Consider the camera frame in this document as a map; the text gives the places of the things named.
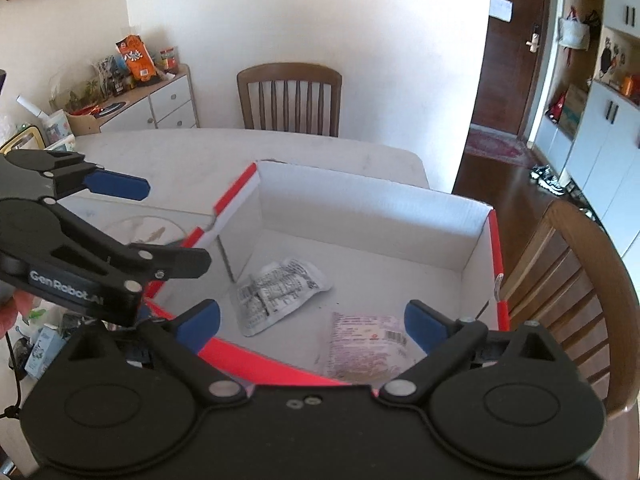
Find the white printed snack wrapper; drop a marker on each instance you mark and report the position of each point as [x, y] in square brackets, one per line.
[277, 290]

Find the white drawer sideboard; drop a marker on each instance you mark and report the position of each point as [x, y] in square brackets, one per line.
[167, 105]

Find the red white cardboard box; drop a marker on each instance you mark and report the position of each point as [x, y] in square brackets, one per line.
[380, 244]

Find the pair of sneakers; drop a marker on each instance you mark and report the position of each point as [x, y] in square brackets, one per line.
[545, 178]

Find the dark wooden door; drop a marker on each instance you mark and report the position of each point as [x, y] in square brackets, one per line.
[511, 65]

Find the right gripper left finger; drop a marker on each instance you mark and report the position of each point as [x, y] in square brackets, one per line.
[177, 342]

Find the red patterned doormat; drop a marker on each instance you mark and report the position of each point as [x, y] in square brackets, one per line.
[499, 146]

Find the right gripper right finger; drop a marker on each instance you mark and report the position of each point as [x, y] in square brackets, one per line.
[449, 345]

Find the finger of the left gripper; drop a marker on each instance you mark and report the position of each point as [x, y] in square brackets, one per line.
[73, 174]
[146, 263]

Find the near wooden chair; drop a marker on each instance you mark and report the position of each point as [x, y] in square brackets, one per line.
[571, 280]

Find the wooden chair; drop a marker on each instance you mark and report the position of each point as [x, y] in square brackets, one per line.
[571, 280]
[291, 97]

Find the far wooden chair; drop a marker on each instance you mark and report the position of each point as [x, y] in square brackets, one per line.
[291, 97]

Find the white hanging bag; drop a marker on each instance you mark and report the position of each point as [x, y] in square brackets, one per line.
[572, 33]

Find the white wall cabinet unit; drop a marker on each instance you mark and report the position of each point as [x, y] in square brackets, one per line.
[589, 134]

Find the orange snack bag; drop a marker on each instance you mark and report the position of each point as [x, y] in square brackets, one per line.
[137, 59]

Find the pink snack packet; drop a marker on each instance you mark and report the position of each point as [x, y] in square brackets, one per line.
[367, 349]

